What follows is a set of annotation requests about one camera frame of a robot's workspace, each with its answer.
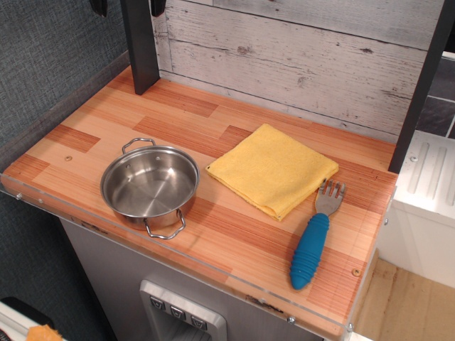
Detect dark shelf post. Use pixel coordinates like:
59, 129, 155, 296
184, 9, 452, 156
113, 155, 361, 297
388, 0, 454, 173
120, 0, 160, 95

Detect fork with blue handle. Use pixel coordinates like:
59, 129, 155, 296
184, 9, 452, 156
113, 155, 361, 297
289, 180, 346, 290

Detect dark right shelf post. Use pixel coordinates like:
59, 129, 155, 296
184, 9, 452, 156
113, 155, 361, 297
388, 0, 454, 173

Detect yellow cloth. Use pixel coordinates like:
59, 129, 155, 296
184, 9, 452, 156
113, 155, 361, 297
206, 124, 339, 221

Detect orange object at corner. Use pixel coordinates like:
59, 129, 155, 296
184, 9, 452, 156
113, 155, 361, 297
26, 325, 63, 341

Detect grey control panel with buttons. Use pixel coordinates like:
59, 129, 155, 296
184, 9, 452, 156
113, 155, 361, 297
139, 280, 228, 340

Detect stainless steel pot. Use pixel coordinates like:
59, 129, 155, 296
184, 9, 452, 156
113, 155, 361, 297
100, 137, 200, 240

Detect dark left shelf post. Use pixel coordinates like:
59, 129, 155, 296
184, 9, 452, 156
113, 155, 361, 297
120, 0, 160, 95

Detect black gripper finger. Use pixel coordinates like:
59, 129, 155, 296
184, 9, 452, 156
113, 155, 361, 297
90, 0, 107, 17
151, 0, 165, 16

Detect white ridged drainboard unit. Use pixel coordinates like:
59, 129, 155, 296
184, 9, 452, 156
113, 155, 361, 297
376, 131, 454, 287

